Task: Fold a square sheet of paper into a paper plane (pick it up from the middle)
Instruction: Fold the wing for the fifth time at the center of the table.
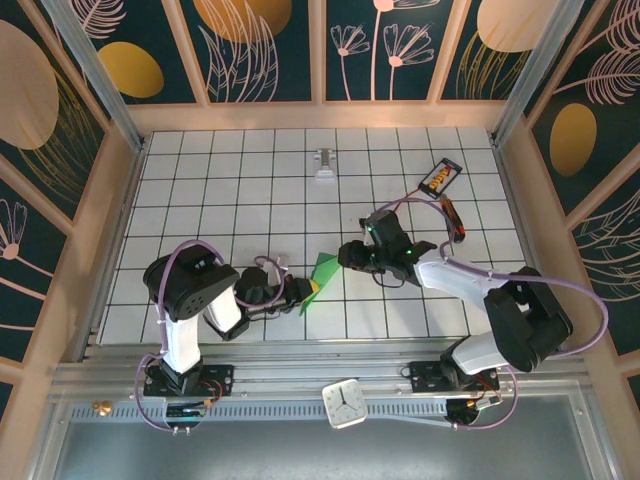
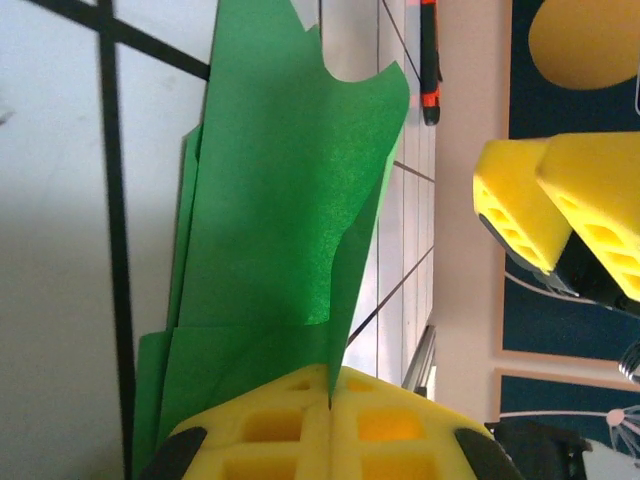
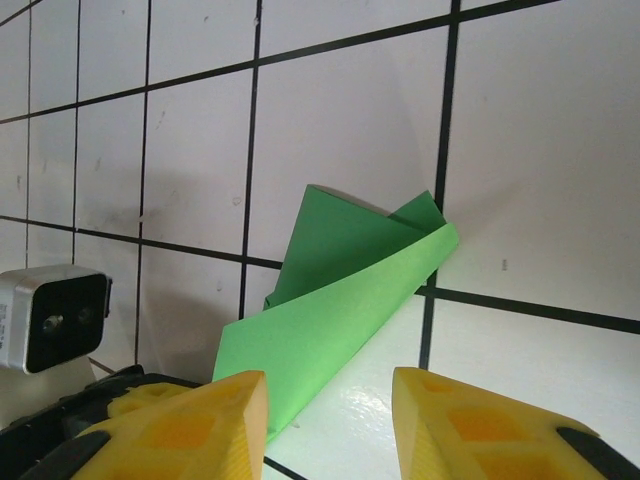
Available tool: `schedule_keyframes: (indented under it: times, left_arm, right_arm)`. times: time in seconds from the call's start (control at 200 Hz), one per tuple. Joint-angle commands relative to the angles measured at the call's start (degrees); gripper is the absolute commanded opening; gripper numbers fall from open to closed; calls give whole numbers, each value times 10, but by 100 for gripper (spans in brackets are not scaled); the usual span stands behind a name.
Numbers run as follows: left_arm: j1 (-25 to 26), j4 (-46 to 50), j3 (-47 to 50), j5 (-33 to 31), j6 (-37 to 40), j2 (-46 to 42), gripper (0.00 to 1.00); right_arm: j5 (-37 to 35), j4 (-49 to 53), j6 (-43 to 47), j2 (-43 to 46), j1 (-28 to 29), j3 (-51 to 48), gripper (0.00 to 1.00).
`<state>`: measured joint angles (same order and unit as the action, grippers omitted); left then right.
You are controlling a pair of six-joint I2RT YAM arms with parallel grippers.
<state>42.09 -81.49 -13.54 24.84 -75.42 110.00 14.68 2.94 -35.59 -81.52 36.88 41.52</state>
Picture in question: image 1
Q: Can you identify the green paper sheet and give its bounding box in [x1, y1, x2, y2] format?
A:
[298, 252, 345, 317]

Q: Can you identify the white square alarm clock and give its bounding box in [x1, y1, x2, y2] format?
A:
[321, 378, 369, 430]

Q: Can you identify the orange and black screwdriver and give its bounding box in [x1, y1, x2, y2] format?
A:
[439, 197, 467, 245]

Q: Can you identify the aluminium frame rail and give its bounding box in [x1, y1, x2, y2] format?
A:
[49, 339, 591, 401]

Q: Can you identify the white metal bracket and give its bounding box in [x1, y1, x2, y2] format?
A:
[313, 147, 338, 182]

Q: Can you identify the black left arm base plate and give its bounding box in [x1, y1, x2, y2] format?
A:
[143, 363, 236, 397]

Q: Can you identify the grey slotted cable duct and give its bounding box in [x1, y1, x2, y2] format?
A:
[67, 403, 451, 422]

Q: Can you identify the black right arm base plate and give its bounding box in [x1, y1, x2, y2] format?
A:
[408, 360, 500, 394]

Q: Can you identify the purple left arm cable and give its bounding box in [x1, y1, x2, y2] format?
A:
[135, 239, 294, 434]

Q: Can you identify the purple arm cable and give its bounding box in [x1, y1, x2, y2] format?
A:
[372, 197, 610, 432]
[135, 239, 294, 434]

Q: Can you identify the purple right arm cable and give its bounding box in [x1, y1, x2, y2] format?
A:
[372, 197, 610, 432]

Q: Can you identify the aluminium corner post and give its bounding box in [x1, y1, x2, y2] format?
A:
[42, 0, 149, 154]
[490, 0, 587, 147]

